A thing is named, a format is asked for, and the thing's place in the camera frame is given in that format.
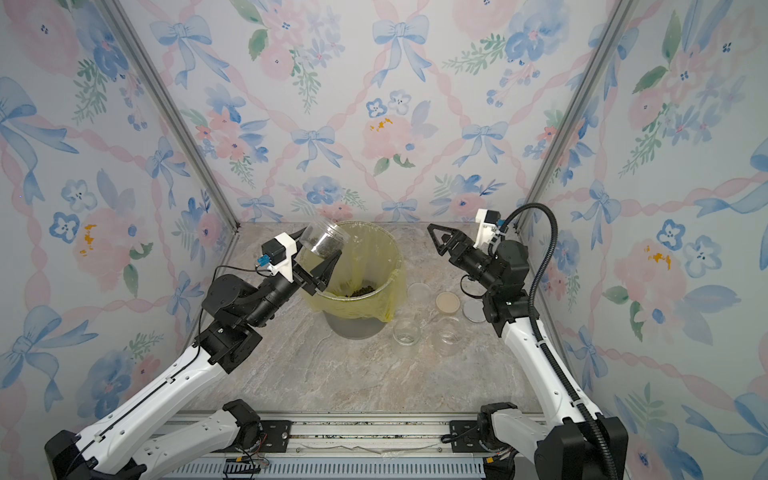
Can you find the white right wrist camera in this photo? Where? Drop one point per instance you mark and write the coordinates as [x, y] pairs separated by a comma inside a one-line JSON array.
[[488, 222]]

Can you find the grey mesh trash bin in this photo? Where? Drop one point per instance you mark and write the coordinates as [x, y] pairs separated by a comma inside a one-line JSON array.
[[353, 318]]

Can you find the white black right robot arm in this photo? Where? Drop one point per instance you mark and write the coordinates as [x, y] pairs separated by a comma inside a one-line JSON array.
[[540, 360]]

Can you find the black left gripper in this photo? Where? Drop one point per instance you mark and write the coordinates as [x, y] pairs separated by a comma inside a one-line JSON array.
[[309, 282]]

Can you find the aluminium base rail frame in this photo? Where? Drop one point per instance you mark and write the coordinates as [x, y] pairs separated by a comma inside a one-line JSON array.
[[384, 437]]

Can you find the translucent round container lid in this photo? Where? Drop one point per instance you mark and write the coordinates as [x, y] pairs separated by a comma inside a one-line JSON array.
[[419, 294]]

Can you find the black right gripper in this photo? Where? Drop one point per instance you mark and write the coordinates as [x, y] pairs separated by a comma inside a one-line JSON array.
[[455, 245]]

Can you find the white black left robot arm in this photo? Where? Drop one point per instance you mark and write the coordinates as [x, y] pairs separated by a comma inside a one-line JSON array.
[[180, 372]]

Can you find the beige round jar lid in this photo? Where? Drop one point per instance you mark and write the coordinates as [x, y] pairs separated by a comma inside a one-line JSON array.
[[447, 303]]

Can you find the yellow plastic bin liner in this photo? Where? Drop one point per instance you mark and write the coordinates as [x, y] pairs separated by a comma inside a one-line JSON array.
[[371, 262]]

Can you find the translucent plastic container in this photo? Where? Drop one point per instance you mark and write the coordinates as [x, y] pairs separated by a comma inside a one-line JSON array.
[[448, 336]]

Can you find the glass jar with tea leaves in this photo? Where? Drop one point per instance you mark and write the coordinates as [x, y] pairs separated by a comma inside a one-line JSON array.
[[406, 332]]

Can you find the small jar with grey lid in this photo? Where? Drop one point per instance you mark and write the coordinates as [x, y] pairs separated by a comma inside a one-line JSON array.
[[323, 238]]

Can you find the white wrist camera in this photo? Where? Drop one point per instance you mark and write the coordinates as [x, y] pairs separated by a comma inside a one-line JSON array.
[[277, 256], [488, 222]]

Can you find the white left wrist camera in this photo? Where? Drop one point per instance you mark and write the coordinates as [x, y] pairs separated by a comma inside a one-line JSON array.
[[277, 256]]

